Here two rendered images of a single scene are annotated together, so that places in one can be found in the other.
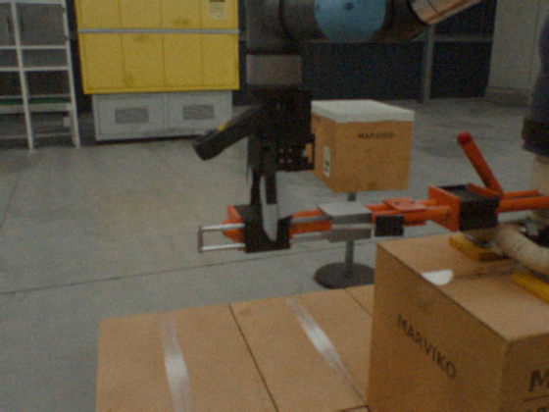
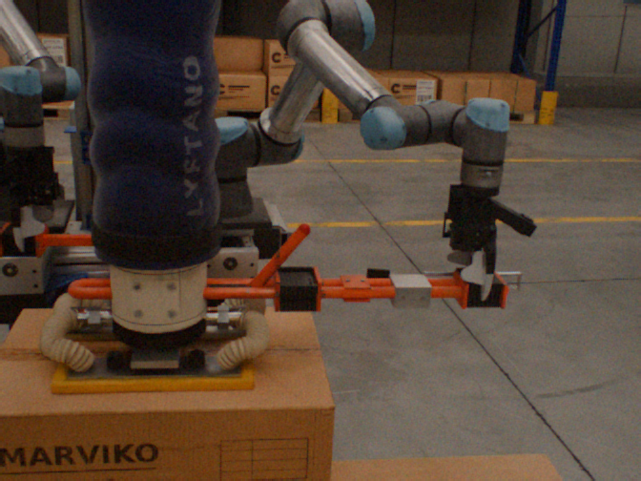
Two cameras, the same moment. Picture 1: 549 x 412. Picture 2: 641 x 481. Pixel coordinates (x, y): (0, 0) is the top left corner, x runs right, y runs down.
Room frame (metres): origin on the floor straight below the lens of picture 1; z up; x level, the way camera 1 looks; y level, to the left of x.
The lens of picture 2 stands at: (2.12, -0.09, 1.63)
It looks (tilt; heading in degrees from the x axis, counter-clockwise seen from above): 20 degrees down; 189
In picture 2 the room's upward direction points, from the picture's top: 3 degrees clockwise
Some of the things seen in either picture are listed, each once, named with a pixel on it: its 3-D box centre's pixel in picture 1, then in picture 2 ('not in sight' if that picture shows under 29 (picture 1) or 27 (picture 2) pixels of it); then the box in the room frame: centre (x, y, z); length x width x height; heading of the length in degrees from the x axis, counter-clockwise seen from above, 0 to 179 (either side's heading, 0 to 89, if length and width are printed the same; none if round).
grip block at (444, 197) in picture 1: (462, 206); (296, 288); (0.86, -0.32, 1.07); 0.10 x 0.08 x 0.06; 16
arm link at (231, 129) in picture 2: not in sight; (226, 145); (0.32, -0.61, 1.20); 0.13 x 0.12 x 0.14; 134
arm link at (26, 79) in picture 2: not in sight; (20, 95); (0.76, -0.90, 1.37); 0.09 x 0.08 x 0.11; 60
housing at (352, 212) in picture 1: (343, 221); (408, 291); (0.80, -0.11, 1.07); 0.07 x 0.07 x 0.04; 16
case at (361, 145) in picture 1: (354, 142); not in sight; (2.95, -0.44, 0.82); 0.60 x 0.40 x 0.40; 11
